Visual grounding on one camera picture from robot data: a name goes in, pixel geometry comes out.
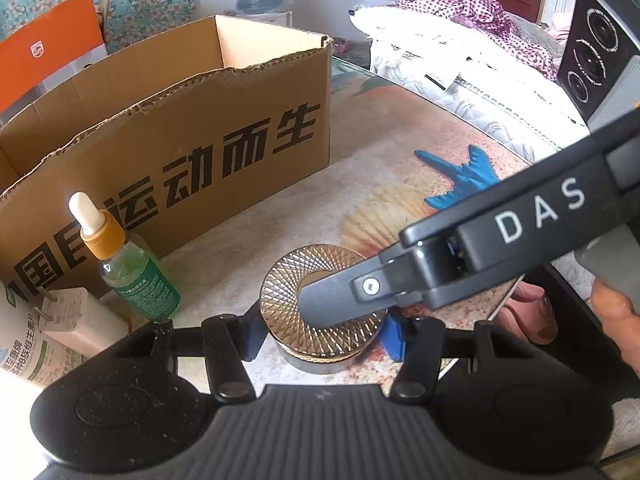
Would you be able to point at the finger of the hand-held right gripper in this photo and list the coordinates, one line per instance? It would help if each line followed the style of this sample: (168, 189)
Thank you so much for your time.
(340, 300)

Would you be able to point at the white quilted bedding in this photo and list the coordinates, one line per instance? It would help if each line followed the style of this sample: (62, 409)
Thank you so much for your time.
(475, 70)

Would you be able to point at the green dropper bottle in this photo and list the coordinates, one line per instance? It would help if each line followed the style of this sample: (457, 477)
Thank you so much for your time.
(140, 285)

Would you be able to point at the person's right hand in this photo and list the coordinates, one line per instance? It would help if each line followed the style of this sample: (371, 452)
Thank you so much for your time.
(617, 315)

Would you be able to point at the orange printed product box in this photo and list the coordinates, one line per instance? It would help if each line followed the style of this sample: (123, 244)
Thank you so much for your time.
(45, 45)

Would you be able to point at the purple polka dot cloth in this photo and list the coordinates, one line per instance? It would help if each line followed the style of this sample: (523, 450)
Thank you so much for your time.
(480, 10)

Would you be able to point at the small pink item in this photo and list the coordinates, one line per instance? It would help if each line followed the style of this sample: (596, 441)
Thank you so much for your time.
(344, 47)

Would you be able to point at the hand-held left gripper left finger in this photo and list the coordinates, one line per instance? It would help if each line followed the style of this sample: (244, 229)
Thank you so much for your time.
(251, 334)

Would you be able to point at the white charger plug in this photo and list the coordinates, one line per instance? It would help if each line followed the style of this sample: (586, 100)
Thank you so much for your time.
(90, 325)

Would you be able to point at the pink slippers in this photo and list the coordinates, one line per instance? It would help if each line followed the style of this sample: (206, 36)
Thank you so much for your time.
(530, 315)

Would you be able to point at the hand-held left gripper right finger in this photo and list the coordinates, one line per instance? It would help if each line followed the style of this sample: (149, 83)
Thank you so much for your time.
(392, 337)

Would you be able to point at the large brown cardboard box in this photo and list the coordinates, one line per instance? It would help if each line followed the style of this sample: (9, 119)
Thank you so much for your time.
(200, 125)

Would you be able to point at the gold ribbed lid jar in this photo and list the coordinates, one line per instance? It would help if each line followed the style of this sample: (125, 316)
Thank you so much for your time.
(285, 300)

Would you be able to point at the white plastic bottle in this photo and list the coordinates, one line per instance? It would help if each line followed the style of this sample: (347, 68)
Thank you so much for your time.
(25, 355)

